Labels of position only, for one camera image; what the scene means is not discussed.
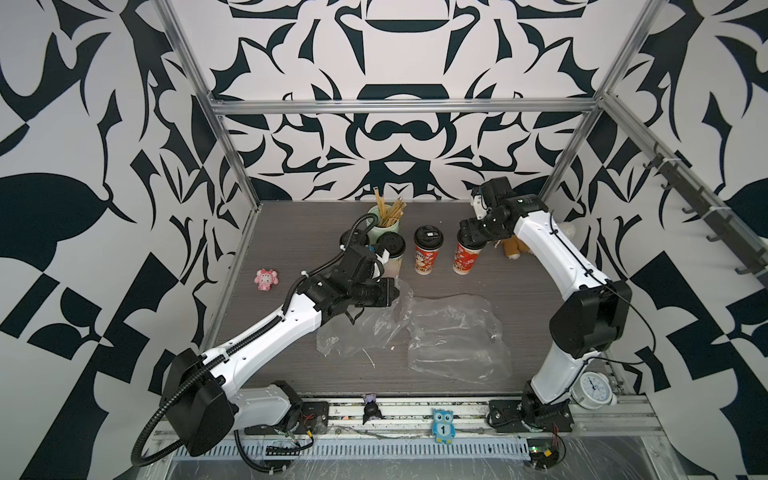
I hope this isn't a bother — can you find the clear plastic carrier bag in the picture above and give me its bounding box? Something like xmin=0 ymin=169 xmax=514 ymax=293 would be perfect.
xmin=316 ymin=279 xmax=414 ymax=358

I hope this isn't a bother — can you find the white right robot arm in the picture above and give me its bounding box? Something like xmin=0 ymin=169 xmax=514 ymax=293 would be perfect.
xmin=457 ymin=178 xmax=632 ymax=415

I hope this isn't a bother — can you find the bundle of paper straws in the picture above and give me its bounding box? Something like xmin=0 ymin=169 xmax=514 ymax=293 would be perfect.
xmin=373 ymin=187 xmax=407 ymax=226

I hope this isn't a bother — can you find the red milk tea cup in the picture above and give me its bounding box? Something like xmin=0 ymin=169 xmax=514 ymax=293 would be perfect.
xmin=452 ymin=231 xmax=486 ymax=275
xmin=339 ymin=229 xmax=370 ymax=250
xmin=414 ymin=225 xmax=444 ymax=275

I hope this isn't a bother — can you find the blue owl figure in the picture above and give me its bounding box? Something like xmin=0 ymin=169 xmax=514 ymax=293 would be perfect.
xmin=432 ymin=409 xmax=456 ymax=445

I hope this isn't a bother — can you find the small purple figure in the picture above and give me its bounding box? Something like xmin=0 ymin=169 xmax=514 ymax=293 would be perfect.
xmin=362 ymin=393 xmax=384 ymax=425

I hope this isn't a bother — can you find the pale milk tea cup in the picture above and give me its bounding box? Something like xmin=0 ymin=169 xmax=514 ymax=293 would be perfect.
xmin=376 ymin=232 xmax=406 ymax=278

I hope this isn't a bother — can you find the green straw holder cup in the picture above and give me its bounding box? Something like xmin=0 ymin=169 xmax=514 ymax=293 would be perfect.
xmin=366 ymin=206 xmax=400 ymax=244

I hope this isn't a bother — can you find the white teddy bear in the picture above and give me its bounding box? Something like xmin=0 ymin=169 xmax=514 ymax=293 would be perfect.
xmin=500 ymin=222 xmax=577 ymax=260

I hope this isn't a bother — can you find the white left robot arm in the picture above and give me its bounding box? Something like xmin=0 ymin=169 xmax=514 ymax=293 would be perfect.
xmin=130 ymin=245 xmax=399 ymax=467

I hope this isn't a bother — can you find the pink plush toy figure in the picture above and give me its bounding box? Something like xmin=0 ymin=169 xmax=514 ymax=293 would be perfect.
xmin=254 ymin=269 xmax=279 ymax=291

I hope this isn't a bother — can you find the white alarm clock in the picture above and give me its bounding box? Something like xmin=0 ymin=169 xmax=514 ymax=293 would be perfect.
xmin=571 ymin=371 xmax=617 ymax=410

